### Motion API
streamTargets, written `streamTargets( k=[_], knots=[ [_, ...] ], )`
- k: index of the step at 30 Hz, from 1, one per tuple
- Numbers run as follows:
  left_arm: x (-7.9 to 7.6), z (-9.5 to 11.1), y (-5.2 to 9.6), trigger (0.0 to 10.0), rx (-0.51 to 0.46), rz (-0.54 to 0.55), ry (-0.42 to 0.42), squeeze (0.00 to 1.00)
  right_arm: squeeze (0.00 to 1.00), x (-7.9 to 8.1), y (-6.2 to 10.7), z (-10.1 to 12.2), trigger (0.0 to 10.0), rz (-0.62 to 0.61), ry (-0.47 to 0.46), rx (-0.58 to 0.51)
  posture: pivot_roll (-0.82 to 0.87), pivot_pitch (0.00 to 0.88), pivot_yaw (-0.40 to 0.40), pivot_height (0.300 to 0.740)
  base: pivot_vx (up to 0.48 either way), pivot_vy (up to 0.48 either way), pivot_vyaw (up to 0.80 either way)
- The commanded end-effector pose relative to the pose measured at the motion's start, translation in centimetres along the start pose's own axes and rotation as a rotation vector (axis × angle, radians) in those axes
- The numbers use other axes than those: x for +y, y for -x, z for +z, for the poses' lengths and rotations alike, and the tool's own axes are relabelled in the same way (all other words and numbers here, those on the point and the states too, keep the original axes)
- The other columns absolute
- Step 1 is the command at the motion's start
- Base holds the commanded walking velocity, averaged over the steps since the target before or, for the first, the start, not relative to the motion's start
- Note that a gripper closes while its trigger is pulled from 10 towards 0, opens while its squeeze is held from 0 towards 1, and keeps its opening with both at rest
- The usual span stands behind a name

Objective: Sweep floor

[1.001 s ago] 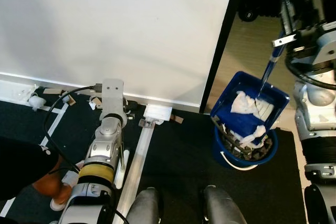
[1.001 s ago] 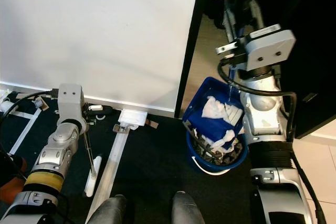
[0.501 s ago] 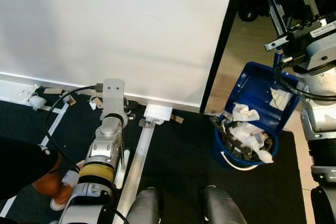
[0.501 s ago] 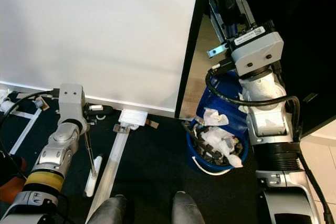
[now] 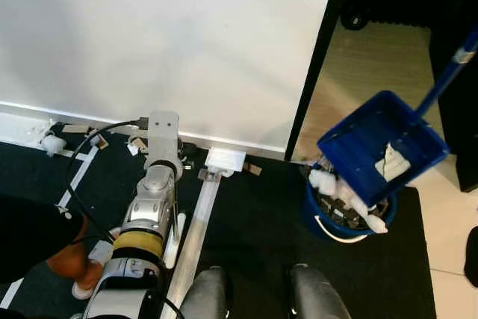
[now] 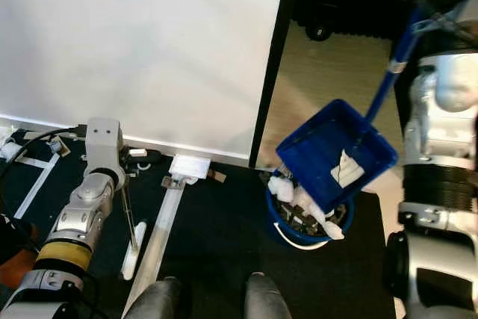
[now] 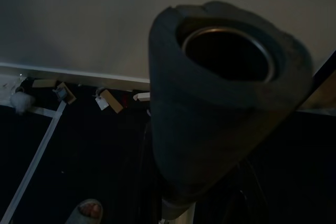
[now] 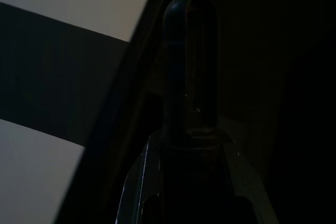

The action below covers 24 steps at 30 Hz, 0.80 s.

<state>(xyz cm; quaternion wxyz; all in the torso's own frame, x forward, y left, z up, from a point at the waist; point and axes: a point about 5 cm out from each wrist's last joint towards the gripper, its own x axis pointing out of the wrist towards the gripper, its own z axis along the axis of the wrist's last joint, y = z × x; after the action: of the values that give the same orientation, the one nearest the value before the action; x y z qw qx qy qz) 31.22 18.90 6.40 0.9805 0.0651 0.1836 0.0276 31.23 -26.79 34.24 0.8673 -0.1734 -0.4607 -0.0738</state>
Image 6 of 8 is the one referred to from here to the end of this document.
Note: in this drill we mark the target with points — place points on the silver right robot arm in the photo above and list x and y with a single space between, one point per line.
441 184

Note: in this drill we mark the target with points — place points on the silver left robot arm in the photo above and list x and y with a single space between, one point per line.
78 225

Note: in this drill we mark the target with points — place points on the white floor tape strip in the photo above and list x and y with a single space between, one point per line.
39 184

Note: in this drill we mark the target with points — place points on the crumpled white paper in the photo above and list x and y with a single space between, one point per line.
347 171

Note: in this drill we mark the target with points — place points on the white paper trash pile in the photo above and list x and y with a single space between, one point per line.
310 207

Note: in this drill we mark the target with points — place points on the blue trash bucket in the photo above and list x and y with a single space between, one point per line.
280 229

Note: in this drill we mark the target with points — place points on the grey robot right leg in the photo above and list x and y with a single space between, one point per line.
267 300

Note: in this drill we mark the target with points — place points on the grey robot leg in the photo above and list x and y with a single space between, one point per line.
267 300
155 300

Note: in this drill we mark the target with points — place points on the grey robot left leg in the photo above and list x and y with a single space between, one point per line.
155 300

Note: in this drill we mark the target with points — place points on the white power strip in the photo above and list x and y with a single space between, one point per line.
7 131

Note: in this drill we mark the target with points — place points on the person in black shorts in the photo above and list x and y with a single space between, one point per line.
15 248

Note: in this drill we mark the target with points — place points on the black door frame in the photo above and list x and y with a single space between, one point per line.
272 72

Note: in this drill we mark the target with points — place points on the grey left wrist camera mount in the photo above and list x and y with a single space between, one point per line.
104 143

